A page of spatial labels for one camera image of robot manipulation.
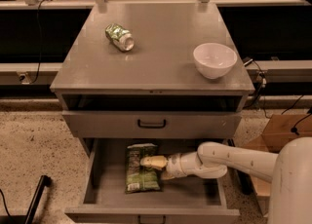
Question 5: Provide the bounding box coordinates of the black cables right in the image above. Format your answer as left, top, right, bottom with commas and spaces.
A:
243, 56, 268, 110

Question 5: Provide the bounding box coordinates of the open grey middle drawer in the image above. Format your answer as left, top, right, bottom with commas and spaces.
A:
65, 139, 240, 224

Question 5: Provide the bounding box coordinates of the green jalapeno chip bag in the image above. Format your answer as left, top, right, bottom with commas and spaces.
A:
125, 143, 160, 194

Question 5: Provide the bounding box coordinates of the black cable left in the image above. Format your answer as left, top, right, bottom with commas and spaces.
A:
29, 0, 50, 85

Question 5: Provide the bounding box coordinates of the brown cardboard box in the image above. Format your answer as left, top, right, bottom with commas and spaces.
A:
240, 114, 312, 216

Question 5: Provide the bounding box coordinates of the crushed green soda can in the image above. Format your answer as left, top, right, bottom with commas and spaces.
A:
105, 23, 135, 52

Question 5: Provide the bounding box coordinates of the black drawer handle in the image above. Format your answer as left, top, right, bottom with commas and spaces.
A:
136, 119, 167, 129

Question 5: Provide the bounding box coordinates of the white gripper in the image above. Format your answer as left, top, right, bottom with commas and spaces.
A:
140, 152, 199, 180

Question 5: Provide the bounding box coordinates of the closed grey upper drawer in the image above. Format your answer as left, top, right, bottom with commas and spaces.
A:
62, 111, 241, 139

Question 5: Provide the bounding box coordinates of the grey metal drawer cabinet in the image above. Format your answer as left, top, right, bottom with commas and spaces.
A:
50, 1, 256, 158

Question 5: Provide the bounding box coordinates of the white ceramic bowl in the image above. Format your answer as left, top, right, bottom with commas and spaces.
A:
193, 43, 238, 79

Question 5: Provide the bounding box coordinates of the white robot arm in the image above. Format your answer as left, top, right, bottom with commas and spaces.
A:
140, 137, 312, 224

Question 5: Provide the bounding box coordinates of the black metal leg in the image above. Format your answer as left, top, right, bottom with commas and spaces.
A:
24, 175, 52, 224

